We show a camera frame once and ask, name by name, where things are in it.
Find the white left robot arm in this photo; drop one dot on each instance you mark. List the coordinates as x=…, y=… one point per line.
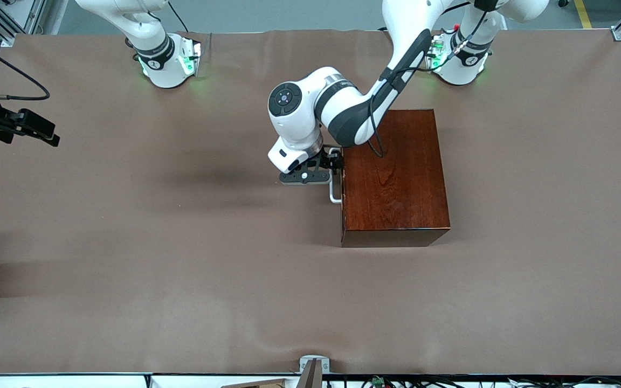
x=343, y=108

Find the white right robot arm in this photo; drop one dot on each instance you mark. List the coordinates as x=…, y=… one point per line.
x=149, y=32

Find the dark red wooden cabinet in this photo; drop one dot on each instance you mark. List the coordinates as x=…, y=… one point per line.
x=397, y=183

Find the brown table mat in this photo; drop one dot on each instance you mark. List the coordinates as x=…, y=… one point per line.
x=181, y=302

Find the green terminal connector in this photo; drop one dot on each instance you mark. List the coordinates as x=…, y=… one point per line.
x=378, y=381

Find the light wooden plank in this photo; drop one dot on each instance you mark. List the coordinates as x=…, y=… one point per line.
x=262, y=384

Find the aluminium frame rails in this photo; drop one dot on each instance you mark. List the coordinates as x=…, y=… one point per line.
x=25, y=16

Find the grey metal bracket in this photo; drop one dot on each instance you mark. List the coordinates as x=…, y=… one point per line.
x=326, y=364

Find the grey camera mount beam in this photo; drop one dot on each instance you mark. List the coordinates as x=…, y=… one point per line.
x=310, y=377

